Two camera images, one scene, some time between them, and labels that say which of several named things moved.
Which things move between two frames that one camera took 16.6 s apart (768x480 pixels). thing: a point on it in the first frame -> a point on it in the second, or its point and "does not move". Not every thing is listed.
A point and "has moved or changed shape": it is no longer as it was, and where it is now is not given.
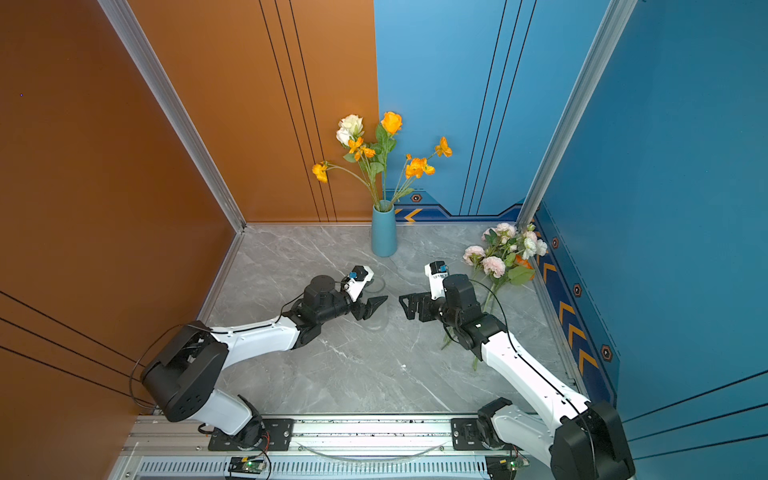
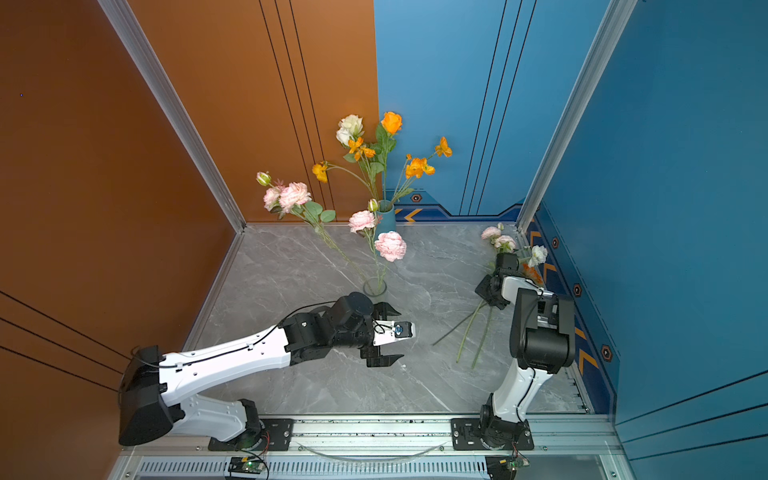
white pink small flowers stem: x=532 y=245 has moved or changed shape
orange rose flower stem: x=391 y=125 does not move
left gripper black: x=366 y=311 -> x=384 y=360
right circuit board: x=504 y=467 does not move
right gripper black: x=426 y=301 -> x=482 y=290
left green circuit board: x=242 y=464 does not move
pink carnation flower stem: x=499 y=242 -> x=289 y=198
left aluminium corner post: x=156 y=77 does not move
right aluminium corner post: x=615 y=19 does not move
